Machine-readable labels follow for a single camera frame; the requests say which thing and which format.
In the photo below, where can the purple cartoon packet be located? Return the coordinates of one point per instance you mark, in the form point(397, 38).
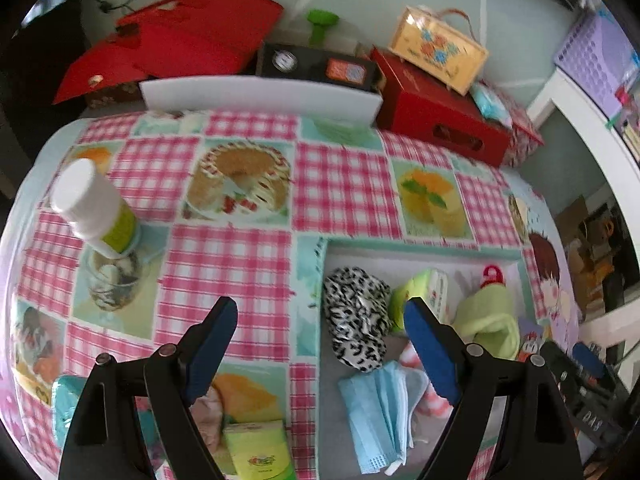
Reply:
point(530, 340)

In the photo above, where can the pink small bag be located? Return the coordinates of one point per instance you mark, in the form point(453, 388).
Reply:
point(207, 415)

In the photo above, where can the light blue wet wipes pack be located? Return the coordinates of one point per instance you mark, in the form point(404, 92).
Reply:
point(492, 102)

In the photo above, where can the red gift box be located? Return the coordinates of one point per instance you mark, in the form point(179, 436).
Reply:
point(425, 105)

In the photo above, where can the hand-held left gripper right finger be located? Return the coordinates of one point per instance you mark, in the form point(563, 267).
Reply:
point(432, 350)

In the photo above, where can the leopard print cloth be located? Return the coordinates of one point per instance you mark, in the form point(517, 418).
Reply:
point(355, 315)

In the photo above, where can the light green cloth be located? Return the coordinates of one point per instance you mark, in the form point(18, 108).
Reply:
point(487, 320)

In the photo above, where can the black machine with screen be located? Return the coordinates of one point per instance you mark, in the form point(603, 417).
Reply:
point(30, 85)

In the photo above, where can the blue face mask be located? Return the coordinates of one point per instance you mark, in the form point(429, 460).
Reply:
point(375, 410)

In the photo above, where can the yellow green tissue pack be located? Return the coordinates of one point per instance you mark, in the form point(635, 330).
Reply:
point(257, 450)

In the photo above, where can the pink striped cloth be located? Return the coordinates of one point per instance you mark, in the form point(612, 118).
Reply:
point(435, 407)

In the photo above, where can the purple perforated file basket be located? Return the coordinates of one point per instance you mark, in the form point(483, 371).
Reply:
point(600, 60)

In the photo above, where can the black flat box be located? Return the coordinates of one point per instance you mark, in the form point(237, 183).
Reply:
point(310, 65)

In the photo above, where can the pink checkered printed tablecloth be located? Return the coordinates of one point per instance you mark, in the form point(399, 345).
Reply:
point(340, 185)

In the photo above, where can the teal-edged white shallow tray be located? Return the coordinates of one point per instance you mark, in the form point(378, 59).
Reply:
point(330, 430)

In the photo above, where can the teal packet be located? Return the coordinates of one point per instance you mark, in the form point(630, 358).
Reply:
point(64, 402)

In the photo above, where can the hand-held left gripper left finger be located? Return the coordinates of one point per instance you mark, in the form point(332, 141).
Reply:
point(212, 350)

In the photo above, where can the red patterned box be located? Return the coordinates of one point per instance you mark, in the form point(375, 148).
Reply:
point(525, 135)

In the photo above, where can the white bottle green label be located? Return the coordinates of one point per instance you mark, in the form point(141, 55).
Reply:
point(92, 205)

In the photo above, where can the stack of books and papers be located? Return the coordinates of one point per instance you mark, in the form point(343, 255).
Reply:
point(627, 120)

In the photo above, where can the cardboard boxes under desk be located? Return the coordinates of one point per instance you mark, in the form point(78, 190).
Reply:
point(590, 250)

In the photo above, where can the green white tissue pack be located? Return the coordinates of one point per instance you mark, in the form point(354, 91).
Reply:
point(420, 287)

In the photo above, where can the white desk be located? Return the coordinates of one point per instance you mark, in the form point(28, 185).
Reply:
point(595, 125)

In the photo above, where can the red scrunchie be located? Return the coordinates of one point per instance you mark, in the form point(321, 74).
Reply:
point(492, 275)

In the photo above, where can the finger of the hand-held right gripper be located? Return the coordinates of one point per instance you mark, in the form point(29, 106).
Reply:
point(590, 361)
point(559, 365)

